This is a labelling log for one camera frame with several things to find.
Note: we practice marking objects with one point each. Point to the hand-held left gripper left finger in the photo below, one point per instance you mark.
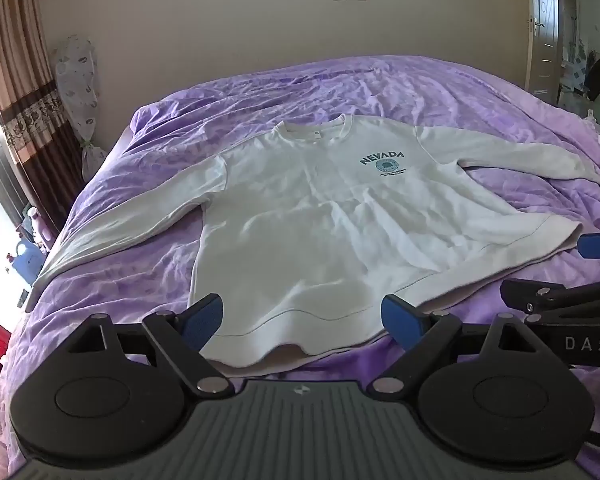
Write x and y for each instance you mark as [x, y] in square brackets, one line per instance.
[203, 321]

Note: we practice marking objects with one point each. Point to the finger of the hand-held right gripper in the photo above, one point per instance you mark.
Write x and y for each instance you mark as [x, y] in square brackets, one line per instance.
[598, 245]
[532, 296]

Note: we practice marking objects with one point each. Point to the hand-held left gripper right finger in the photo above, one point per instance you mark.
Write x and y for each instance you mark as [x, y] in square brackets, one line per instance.
[401, 321]

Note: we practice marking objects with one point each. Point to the white printed sweatshirt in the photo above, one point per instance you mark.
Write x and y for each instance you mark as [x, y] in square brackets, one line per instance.
[305, 230]

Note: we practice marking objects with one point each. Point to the blue detergent bottle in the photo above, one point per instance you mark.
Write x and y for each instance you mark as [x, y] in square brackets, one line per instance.
[27, 256]

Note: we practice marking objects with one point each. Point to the bed with purple sheet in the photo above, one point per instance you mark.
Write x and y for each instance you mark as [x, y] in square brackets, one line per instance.
[430, 95]

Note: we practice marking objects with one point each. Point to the wooden door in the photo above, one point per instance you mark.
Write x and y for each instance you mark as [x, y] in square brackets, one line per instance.
[544, 25]

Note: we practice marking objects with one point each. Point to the fan under floral cover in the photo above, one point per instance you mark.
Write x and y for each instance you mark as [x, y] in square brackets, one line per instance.
[77, 90]

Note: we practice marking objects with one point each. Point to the brown patterned curtain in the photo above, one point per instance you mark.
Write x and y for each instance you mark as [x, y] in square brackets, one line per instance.
[22, 80]

